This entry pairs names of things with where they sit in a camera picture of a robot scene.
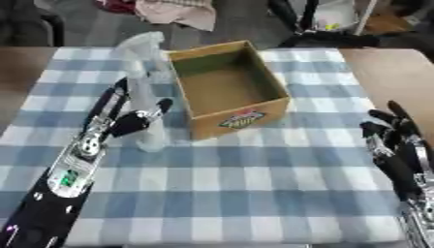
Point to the brown bag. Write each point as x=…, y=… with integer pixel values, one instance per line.
x=387, y=22

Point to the dark chair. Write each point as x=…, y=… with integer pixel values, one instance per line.
x=25, y=22

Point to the black tripod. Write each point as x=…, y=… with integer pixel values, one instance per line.
x=328, y=37

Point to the tan cardboard box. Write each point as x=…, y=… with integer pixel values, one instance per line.
x=226, y=87

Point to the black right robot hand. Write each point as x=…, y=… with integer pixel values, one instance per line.
x=395, y=168

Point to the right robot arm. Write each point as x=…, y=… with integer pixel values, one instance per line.
x=421, y=223

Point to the clear plastic spray bottle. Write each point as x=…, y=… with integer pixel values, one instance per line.
x=144, y=80

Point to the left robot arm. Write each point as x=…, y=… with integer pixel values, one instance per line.
x=51, y=206

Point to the red cloth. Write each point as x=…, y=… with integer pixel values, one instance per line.
x=116, y=5

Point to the pink cloth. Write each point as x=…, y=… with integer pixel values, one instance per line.
x=178, y=13

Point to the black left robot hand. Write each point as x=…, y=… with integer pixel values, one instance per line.
x=129, y=123

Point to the white bag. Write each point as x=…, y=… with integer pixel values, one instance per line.
x=336, y=14

